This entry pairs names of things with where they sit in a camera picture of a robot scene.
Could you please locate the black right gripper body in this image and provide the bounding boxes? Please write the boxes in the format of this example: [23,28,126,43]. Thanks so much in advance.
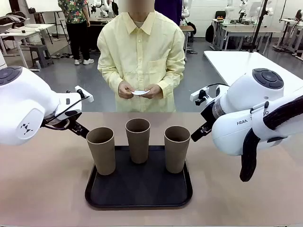
[200,101,215,123]

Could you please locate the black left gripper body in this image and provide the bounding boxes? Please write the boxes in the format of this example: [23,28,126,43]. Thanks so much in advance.
[51,109,83,130]

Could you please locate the person's left forearm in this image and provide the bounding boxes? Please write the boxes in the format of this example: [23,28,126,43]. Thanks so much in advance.
[158,68,185,99]

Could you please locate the person's right forearm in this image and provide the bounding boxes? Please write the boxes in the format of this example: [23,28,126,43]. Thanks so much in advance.
[98,66,125,92]

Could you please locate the person's left hand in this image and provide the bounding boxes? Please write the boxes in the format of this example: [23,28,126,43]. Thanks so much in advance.
[144,84,164,100]

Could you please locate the person's right hand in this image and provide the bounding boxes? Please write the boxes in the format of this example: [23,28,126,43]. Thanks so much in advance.
[117,81,136,99]

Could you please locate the large white table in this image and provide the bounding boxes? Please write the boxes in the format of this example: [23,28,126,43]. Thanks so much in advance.
[203,50,303,87]

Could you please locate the grey plastic step stool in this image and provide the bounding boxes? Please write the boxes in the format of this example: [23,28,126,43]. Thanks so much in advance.
[29,44,54,69]

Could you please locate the black backpack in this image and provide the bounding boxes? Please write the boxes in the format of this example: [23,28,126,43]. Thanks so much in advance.
[205,23,215,44]

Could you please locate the black plastic tray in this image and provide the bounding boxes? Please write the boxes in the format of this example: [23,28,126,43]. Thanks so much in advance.
[84,145,193,210]

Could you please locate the person in yellow shirt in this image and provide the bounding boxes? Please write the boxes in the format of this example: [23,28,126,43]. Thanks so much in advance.
[97,0,186,113]

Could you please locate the small brown side table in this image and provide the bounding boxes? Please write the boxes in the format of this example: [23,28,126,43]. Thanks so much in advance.
[179,25,195,62]

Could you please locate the grey brown lab desk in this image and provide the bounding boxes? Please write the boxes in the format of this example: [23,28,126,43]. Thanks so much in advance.
[221,25,282,51]

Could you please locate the white desk with metal legs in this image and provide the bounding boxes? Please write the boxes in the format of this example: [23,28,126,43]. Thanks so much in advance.
[0,23,55,71]

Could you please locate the person in floral shirt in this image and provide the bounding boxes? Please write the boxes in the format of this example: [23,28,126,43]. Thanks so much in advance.
[57,0,95,66]

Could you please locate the black tripod stand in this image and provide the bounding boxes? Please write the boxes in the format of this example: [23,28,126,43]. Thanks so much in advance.
[247,0,270,53]

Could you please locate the person in purple top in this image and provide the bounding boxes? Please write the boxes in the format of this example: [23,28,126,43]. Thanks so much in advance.
[154,0,183,26]

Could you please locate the whiteboard on easel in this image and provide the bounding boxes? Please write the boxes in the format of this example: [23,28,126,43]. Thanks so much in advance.
[25,0,69,45]

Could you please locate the black bag on desk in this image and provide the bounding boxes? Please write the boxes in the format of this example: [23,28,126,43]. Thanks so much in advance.
[0,11,28,26]

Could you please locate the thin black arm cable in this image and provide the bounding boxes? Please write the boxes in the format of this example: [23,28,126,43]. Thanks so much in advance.
[44,91,90,131]

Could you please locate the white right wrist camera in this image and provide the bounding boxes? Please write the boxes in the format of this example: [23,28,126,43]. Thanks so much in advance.
[190,87,209,106]

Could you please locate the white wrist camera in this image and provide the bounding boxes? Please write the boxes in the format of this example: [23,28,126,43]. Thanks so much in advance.
[190,87,209,106]
[74,85,94,103]

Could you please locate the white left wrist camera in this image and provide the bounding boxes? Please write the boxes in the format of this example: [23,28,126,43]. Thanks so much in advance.
[74,85,94,103]

